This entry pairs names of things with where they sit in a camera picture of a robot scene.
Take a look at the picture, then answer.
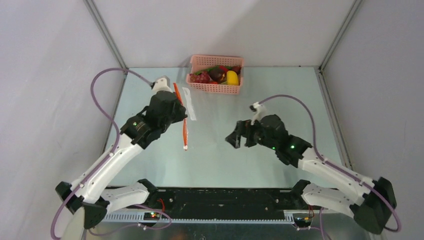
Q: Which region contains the green circuit board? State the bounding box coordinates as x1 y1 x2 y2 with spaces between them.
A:
293 217 314 229
143 211 162 221

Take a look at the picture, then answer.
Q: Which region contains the pink plastic basket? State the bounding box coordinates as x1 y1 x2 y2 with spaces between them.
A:
186 54 244 95

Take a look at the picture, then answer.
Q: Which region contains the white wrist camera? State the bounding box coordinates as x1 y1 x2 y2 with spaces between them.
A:
151 75 172 94
249 102 267 126

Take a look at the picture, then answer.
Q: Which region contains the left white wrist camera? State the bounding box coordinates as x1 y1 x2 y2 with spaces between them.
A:
151 75 172 94

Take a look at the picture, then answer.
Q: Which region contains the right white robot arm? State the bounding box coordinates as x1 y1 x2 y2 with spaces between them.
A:
225 115 397 235

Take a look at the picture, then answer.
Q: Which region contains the left green circuit board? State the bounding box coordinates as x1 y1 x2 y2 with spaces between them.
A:
143 211 162 221

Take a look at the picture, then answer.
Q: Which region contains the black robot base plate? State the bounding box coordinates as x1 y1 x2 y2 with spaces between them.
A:
143 187 311 219

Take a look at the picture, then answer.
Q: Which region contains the grey slotted cable duct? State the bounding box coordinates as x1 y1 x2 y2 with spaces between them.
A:
102 211 294 224

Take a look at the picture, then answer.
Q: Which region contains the red strawberry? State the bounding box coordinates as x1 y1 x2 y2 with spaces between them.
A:
230 65 242 75

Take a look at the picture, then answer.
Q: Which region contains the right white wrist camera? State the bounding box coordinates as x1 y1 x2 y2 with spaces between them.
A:
249 102 267 126

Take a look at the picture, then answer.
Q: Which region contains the red grape bunch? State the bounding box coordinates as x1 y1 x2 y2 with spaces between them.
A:
189 71 211 84

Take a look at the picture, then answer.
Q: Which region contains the right green circuit board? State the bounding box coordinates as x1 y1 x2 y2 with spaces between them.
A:
293 217 314 229

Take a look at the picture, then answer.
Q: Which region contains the yellow mango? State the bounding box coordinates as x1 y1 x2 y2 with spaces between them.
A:
226 70 240 86

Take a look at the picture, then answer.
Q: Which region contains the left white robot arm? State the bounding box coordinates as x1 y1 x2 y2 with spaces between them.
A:
55 90 187 230

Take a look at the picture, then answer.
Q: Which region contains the clear zip bag orange zipper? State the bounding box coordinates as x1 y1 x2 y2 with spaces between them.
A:
172 82 198 152

